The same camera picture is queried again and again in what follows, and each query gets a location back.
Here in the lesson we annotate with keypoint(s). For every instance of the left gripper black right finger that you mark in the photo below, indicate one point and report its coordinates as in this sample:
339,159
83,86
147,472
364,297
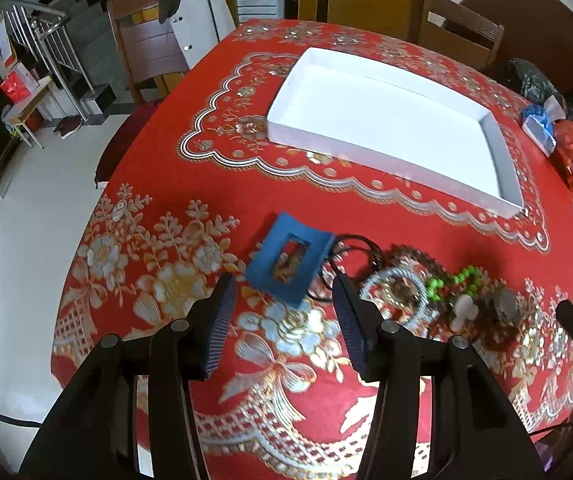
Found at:
382,351

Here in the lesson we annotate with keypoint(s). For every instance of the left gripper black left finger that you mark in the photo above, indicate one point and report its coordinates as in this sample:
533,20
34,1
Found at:
185,350

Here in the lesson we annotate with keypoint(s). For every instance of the silver gold wristwatch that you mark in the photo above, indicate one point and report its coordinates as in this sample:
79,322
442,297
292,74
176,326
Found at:
505,309

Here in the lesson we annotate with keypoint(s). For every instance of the red floral tablecloth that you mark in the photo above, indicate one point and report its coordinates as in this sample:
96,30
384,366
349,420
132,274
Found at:
294,158

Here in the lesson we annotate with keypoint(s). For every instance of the blue white tissue pack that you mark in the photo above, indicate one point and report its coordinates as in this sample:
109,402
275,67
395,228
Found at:
538,121

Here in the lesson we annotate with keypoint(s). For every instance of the black plastic bag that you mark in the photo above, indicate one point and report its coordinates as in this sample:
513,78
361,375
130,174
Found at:
526,79

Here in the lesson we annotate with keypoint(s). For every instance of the white shallow tray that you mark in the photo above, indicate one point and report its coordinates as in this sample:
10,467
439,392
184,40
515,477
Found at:
385,118

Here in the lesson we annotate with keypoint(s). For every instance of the small white side table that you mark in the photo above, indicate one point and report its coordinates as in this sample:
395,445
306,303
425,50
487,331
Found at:
16,117

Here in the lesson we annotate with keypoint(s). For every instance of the dark round table top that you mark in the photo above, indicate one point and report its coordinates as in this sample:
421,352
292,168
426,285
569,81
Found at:
538,31

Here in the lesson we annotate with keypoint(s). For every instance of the wooden chair with jacket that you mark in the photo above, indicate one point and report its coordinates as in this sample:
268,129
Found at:
147,49

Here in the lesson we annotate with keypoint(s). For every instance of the red gift bag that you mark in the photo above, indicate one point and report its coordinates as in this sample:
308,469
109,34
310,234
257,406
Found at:
14,88

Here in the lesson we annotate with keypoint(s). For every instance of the wooden chair slatted back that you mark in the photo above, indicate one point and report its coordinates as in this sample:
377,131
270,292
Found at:
450,29

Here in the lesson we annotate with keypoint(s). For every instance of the white grey jacket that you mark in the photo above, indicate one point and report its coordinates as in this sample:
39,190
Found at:
198,25

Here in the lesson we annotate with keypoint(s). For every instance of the metal stair railing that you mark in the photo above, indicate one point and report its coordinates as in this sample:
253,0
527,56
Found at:
43,31

